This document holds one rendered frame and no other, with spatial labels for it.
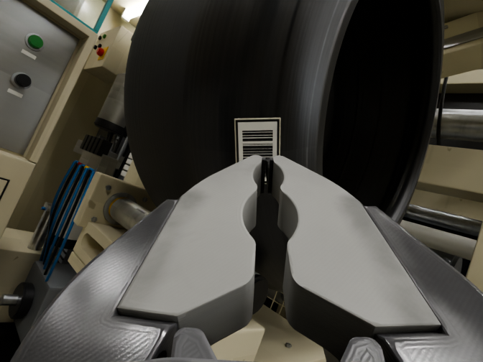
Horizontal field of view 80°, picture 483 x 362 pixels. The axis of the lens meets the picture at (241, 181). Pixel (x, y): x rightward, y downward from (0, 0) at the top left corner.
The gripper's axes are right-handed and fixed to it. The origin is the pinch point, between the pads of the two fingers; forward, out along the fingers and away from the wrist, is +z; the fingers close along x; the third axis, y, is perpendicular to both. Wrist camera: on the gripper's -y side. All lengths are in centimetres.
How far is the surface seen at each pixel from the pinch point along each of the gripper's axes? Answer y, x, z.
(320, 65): -1.2, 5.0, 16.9
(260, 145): 4.8, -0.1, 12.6
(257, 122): 2.9, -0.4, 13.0
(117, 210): 24.4, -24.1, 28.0
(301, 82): 0.0, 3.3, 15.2
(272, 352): 37.8, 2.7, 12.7
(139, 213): 22.8, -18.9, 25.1
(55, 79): 11, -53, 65
